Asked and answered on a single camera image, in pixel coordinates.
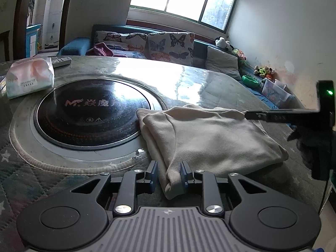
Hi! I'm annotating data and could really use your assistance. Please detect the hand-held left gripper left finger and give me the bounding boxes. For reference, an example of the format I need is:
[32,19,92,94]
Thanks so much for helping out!
[71,160,158,215]

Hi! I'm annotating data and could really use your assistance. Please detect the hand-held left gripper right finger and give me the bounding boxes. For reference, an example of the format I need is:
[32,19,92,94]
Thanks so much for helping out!
[180,161,266,214]

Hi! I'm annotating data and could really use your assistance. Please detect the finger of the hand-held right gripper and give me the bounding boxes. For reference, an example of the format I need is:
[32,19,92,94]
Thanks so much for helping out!
[244,108,319,124]

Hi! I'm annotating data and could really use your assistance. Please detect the cream shirt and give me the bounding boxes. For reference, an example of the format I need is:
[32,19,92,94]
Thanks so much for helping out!
[136,104,289,200]

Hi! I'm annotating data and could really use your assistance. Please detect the clear plastic storage box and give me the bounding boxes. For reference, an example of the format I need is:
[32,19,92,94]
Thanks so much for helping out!
[261,77,292,103]

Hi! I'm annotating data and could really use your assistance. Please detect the blue towel sofa cover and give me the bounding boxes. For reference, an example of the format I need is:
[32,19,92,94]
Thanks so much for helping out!
[238,66,279,109]

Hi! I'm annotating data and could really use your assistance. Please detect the green bowl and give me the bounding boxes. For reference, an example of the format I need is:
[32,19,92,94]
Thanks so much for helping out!
[241,75,259,88]

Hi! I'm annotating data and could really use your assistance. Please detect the brown and green stuffed toys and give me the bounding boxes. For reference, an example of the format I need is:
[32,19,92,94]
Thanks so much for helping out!
[253,66,276,80]

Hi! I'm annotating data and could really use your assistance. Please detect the pink and green toy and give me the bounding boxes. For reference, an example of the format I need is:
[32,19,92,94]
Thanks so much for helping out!
[232,49,247,61]

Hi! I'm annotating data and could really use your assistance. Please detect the grey cushion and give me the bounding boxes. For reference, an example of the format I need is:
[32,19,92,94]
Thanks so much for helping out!
[205,46,242,81]

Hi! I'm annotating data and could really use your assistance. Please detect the black round induction cooktop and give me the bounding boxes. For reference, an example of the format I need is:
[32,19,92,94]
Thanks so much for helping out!
[34,79,160,150]

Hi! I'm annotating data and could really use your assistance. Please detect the white plush toy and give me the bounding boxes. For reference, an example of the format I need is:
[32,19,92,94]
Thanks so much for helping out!
[215,37,234,52]

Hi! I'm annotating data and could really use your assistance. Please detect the large butterfly print cushion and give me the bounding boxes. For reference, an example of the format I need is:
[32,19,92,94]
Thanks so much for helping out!
[147,31,195,65]

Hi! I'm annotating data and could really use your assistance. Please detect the pink cloth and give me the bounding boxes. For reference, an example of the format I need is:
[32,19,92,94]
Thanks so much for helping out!
[86,42,114,56]

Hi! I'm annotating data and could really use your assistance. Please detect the long butterfly print cushion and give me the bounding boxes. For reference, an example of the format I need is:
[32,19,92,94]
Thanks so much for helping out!
[93,30,149,51]

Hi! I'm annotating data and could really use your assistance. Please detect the grey remote control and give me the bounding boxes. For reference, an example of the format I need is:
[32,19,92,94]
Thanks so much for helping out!
[50,56,72,67]

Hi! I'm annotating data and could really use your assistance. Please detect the blue sofa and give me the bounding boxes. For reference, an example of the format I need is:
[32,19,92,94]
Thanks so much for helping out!
[56,24,297,111]

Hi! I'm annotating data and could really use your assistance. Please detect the pink and white tissue pack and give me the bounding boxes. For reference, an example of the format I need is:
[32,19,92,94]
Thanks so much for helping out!
[5,57,55,100]

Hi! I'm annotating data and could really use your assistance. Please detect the blue and white cabinet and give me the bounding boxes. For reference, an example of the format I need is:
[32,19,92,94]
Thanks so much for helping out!
[26,24,42,58]

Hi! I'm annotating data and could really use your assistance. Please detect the black cable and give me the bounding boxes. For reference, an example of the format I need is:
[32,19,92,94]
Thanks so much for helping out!
[319,180,330,216]

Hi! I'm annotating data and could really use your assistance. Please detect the dark wooden door frame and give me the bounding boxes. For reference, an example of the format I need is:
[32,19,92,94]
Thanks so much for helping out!
[13,0,76,61]

